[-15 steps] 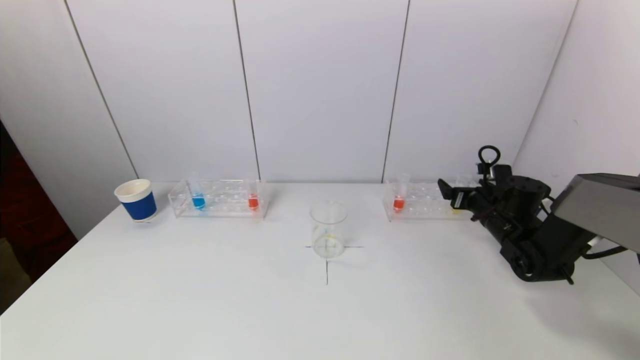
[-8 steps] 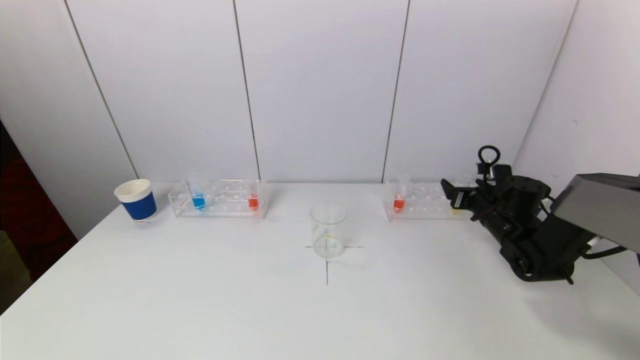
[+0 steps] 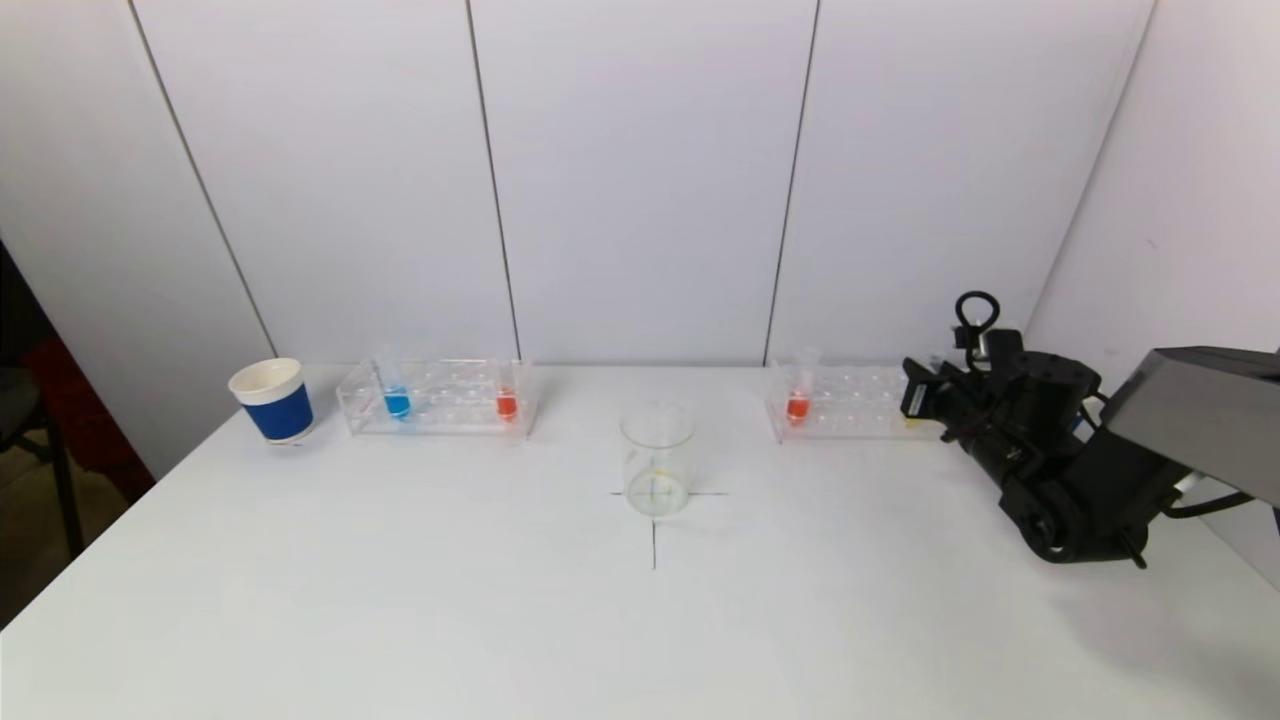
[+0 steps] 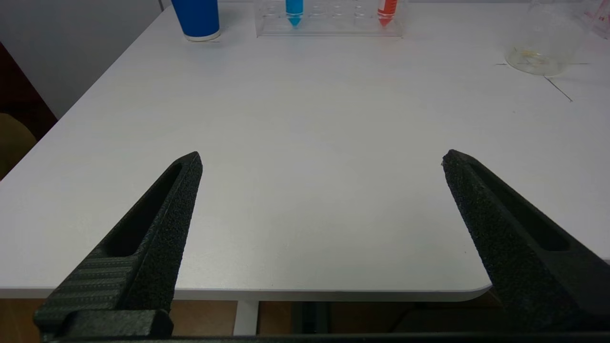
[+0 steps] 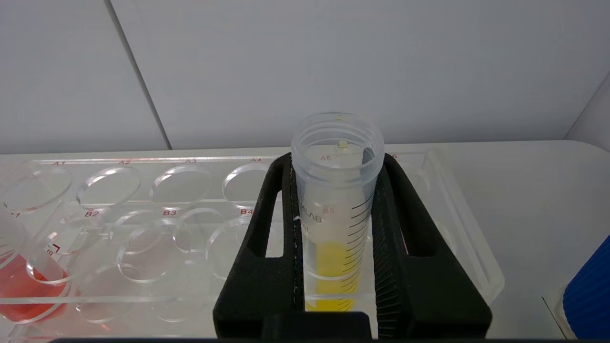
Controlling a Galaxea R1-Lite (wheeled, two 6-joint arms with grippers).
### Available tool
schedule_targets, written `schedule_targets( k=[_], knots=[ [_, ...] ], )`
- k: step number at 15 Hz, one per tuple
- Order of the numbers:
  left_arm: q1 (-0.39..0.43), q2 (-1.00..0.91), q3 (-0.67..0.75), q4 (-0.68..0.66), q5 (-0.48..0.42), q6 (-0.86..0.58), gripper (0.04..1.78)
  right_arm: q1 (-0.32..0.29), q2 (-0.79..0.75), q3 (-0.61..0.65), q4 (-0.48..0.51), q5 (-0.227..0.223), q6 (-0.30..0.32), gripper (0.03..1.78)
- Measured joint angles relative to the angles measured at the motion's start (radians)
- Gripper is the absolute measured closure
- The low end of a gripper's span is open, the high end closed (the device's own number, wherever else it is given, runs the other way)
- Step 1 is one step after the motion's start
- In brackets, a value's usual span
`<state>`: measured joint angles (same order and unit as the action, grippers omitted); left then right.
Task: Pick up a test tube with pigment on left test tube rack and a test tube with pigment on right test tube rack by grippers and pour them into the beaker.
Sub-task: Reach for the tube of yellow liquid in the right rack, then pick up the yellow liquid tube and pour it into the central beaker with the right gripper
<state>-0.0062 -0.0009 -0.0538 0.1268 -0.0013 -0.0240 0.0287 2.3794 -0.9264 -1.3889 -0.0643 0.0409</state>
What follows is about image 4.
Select white table leg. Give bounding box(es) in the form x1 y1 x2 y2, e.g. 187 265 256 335
233 300 260 336

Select clear glass beaker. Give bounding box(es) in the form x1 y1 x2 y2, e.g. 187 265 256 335
505 0 591 77

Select test tube with red pigment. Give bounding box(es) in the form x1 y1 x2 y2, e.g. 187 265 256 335
377 0 398 27

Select test tube with blue pigment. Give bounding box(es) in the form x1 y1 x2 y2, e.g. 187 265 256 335
285 0 305 28

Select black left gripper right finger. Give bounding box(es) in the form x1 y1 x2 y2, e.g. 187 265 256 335
442 150 610 334

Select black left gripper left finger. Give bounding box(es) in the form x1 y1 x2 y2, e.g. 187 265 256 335
34 151 203 340

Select blue and white paper cup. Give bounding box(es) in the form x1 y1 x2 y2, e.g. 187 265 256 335
171 0 221 42

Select clear acrylic test tube rack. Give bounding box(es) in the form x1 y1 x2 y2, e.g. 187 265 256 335
582 0 610 40
255 0 403 38

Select dark maroon background object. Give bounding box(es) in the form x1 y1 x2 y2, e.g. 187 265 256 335
0 42 59 141

